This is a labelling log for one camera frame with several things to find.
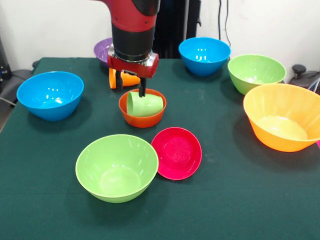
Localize green plastic cup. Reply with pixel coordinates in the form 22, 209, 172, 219
126, 91, 164, 118

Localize black wall cable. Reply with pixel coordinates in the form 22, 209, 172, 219
224, 0, 232, 48
217, 0, 224, 41

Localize blue plastic bowl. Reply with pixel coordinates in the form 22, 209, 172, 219
16, 71, 85, 122
178, 36, 232, 77

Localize green plastic bowl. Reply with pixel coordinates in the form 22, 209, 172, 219
75, 134, 160, 204
227, 53, 287, 96

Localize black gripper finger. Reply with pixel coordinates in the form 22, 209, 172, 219
114, 68, 124, 91
138, 77, 148, 99

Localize dark grey chair base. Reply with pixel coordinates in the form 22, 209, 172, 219
0, 68, 33, 106
288, 64, 320, 95

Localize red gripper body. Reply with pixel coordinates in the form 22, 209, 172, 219
106, 44, 160, 80

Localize large orange plastic bowl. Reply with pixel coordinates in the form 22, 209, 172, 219
243, 83, 320, 153

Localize purple plastic bowl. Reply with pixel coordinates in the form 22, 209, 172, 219
93, 37, 114, 68

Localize orange plastic cup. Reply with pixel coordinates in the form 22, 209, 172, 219
108, 67, 142, 89

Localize pink plastic bowl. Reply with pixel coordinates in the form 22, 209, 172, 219
150, 126, 203, 181

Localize red-orange plastic bowl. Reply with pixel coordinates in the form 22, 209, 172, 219
118, 88, 168, 129

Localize dark green table cloth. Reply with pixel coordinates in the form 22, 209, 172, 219
0, 57, 320, 240

